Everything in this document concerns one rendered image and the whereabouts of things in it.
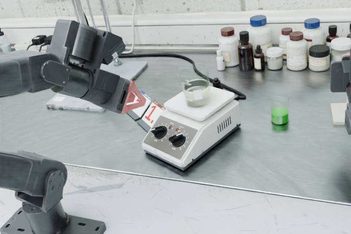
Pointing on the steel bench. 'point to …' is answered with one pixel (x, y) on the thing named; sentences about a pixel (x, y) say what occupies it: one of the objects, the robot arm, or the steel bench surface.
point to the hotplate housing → (223, 117)
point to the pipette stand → (338, 112)
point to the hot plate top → (219, 101)
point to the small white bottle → (220, 60)
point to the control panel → (165, 145)
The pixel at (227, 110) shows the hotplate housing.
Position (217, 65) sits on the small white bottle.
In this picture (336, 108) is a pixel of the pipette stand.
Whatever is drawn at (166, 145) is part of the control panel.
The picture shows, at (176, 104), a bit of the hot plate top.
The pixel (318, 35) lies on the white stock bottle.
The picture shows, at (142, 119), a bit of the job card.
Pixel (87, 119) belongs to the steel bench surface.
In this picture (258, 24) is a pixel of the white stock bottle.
